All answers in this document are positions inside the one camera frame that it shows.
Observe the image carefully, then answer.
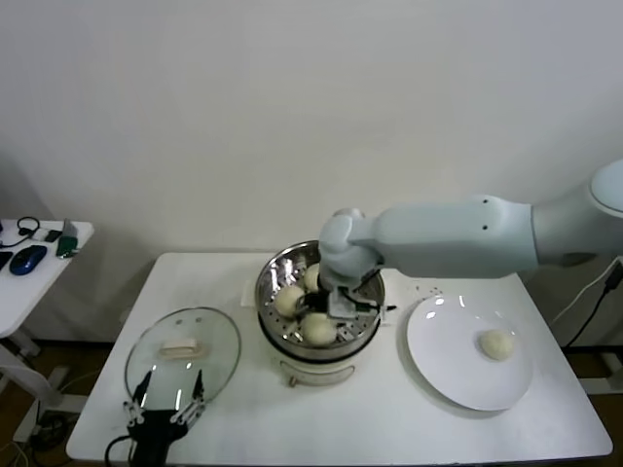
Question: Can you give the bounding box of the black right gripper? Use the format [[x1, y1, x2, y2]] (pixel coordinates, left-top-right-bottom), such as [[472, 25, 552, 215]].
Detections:
[[291, 290, 357, 344]]

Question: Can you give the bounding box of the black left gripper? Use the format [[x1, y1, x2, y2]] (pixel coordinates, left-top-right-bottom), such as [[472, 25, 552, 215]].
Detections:
[[121, 369, 205, 467]]

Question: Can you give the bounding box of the round glass pot lid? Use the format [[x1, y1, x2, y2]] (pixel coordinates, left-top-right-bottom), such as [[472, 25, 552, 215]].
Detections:
[[124, 306, 243, 413]]

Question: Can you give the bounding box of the stainless steel steamer basket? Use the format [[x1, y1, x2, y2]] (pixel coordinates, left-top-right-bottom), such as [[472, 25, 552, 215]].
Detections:
[[241, 239, 401, 361]]

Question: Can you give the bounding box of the white electric cooker pot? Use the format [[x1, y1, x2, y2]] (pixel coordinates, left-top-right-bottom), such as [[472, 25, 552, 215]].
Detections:
[[257, 315, 393, 390]]

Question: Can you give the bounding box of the white oval plate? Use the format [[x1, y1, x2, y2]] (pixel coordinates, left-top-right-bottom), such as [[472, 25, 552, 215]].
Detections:
[[406, 294, 535, 413]]

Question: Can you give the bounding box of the white side table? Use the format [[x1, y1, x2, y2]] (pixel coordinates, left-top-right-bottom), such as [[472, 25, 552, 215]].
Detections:
[[0, 221, 95, 439]]

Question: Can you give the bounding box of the green and grey tool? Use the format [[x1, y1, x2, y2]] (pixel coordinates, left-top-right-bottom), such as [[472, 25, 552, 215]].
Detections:
[[55, 218, 81, 261]]

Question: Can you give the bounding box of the blue computer mouse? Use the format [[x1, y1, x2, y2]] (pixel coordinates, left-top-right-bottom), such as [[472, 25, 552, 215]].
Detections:
[[10, 244, 49, 276]]

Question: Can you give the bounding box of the white furniture foot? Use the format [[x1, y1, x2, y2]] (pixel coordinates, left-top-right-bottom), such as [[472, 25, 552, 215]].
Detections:
[[567, 349, 623, 396]]

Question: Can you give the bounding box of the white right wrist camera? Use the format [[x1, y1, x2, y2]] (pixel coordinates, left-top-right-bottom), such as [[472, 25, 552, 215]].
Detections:
[[328, 287, 364, 322]]

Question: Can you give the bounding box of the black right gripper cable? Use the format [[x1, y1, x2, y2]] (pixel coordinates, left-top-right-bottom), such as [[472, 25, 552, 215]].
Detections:
[[340, 286, 396, 313]]

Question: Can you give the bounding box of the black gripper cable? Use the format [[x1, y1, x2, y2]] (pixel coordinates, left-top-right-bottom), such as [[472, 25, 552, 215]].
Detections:
[[105, 435, 137, 467], [340, 286, 396, 313]]

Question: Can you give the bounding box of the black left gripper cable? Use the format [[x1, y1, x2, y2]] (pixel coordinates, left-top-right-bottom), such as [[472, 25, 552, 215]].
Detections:
[[105, 435, 137, 467]]

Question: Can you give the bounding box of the black floor cable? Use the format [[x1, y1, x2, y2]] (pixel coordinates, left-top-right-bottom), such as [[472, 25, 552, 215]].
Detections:
[[36, 403, 72, 447]]

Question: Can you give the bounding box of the black looped cable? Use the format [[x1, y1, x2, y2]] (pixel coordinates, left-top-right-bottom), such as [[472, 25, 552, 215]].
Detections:
[[0, 216, 41, 247]]

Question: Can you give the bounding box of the white wall cable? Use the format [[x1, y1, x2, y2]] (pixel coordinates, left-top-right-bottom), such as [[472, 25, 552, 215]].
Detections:
[[549, 255, 623, 325]]

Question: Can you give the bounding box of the black power cable with plug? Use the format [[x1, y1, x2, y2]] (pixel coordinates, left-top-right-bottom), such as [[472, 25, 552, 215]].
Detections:
[[564, 257, 623, 347]]

